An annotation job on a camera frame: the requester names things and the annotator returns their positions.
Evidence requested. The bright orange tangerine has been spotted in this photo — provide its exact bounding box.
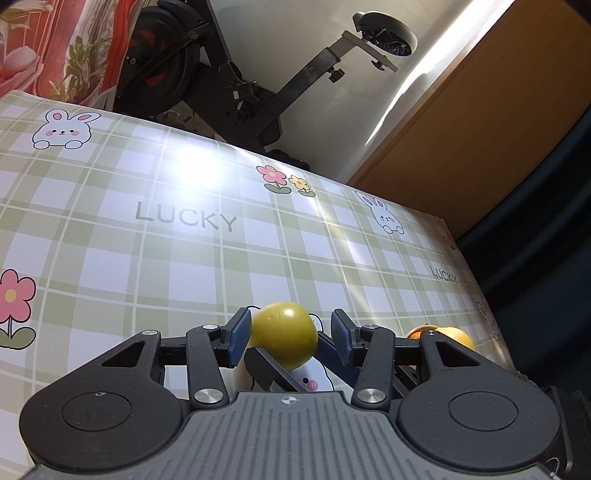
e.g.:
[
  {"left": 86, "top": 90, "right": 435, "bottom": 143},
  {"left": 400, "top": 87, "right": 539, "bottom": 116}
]
[{"left": 407, "top": 324, "right": 438, "bottom": 340}]

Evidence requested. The yellow-green apple far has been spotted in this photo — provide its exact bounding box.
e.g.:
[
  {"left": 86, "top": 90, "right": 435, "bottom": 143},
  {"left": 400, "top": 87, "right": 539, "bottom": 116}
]
[{"left": 249, "top": 302, "right": 318, "bottom": 370}]

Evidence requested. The dark teal curtain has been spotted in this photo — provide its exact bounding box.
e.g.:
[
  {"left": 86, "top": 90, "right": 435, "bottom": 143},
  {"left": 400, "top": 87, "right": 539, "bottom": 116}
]
[{"left": 457, "top": 113, "right": 590, "bottom": 394}]

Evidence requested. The black exercise bike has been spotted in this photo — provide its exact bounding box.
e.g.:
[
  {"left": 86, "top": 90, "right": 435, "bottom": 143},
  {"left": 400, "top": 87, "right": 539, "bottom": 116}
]
[{"left": 113, "top": 0, "right": 418, "bottom": 170}]

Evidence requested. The wooden panel door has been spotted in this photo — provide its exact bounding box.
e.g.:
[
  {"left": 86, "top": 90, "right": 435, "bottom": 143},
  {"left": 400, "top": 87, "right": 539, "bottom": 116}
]
[{"left": 349, "top": 1, "right": 590, "bottom": 236}]

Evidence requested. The red printed backdrop curtain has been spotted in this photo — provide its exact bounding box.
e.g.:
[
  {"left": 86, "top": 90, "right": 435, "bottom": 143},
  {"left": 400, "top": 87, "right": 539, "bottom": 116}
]
[{"left": 1, "top": 0, "right": 142, "bottom": 111}]

